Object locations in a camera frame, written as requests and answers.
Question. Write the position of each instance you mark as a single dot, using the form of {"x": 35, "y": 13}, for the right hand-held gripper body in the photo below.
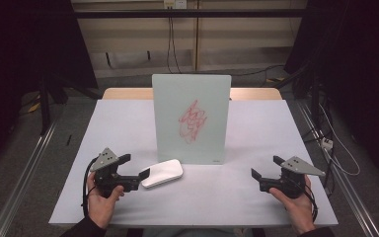
{"x": 289, "y": 182}

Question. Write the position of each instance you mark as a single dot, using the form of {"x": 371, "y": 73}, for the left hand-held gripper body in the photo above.
{"x": 107, "y": 176}

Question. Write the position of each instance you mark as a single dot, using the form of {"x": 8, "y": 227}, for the white board eraser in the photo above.
{"x": 164, "y": 173}

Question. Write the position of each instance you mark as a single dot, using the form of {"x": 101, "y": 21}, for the person's right hand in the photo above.
{"x": 297, "y": 210}

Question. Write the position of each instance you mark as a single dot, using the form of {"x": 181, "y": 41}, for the person's left hand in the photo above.
{"x": 102, "y": 207}

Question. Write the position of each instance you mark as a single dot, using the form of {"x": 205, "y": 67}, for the white table cover sheet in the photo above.
{"x": 118, "y": 131}

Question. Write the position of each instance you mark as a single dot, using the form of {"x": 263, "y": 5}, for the white power strip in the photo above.
{"x": 326, "y": 143}

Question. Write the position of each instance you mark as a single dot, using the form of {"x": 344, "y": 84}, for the small black stick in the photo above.
{"x": 68, "y": 140}

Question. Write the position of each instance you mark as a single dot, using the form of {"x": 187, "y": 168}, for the person's lap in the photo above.
{"x": 194, "y": 233}

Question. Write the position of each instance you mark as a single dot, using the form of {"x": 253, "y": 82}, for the pale green glass writing board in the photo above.
{"x": 190, "y": 95}

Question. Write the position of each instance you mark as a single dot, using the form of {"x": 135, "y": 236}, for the black metal stand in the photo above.
{"x": 45, "y": 108}

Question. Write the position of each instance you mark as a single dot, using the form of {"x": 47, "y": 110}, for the black curtain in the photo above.
{"x": 358, "y": 59}
{"x": 23, "y": 49}

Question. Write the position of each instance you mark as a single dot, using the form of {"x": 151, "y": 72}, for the black horizontal bar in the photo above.
{"x": 190, "y": 13}

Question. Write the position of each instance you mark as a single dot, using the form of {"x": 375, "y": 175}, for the aluminium floor rail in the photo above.
{"x": 352, "y": 197}
{"x": 23, "y": 177}

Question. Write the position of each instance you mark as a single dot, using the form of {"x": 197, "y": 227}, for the white wall socket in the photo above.
{"x": 175, "y": 4}

